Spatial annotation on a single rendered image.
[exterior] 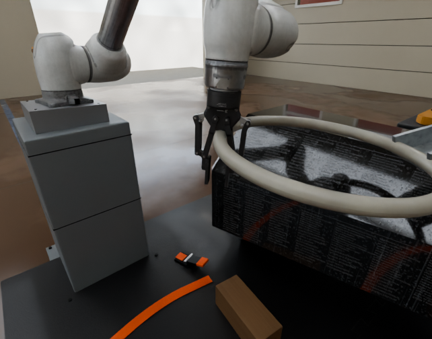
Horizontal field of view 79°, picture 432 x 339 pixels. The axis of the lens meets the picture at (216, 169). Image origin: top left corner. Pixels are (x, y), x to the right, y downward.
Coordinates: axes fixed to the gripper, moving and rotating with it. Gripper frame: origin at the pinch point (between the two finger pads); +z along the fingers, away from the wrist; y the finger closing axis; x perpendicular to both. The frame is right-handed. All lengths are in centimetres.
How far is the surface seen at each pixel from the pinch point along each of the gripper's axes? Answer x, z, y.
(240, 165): -17.4, -10.3, 6.2
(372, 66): 667, -8, 258
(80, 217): 27, 45, -64
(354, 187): 25, 11, 43
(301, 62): 793, 0, 108
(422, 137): 12, -11, 49
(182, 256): 51, 80, -23
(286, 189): -22.5, -9.7, 13.9
